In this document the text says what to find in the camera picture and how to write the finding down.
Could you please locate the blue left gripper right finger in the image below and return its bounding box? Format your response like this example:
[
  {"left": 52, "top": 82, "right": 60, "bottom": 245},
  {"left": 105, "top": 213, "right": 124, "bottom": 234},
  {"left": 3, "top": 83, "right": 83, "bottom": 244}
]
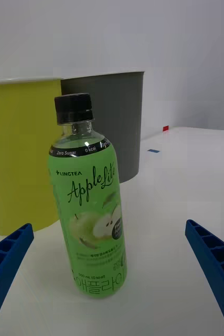
[{"left": 185, "top": 219, "right": 224, "bottom": 336}]

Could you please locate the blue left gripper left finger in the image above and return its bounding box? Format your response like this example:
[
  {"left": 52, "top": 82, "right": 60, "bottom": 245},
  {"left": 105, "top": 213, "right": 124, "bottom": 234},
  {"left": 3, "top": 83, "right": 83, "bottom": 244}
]
[{"left": 0, "top": 223, "right": 35, "bottom": 336}]

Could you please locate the green apple drink bottle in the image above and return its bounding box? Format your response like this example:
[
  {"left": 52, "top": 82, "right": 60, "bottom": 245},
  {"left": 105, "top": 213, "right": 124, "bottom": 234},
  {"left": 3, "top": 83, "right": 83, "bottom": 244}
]
[{"left": 47, "top": 92, "right": 129, "bottom": 299}]

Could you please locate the yellow-green plastic bin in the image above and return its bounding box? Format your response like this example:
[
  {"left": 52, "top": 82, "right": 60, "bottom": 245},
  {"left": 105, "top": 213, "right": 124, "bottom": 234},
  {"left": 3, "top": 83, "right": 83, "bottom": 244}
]
[{"left": 0, "top": 76, "right": 63, "bottom": 236}]

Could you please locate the grey plastic bin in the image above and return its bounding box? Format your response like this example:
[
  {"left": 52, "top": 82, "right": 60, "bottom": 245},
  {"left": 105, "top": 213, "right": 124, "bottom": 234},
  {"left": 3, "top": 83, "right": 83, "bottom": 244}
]
[{"left": 60, "top": 70, "right": 146, "bottom": 184}]

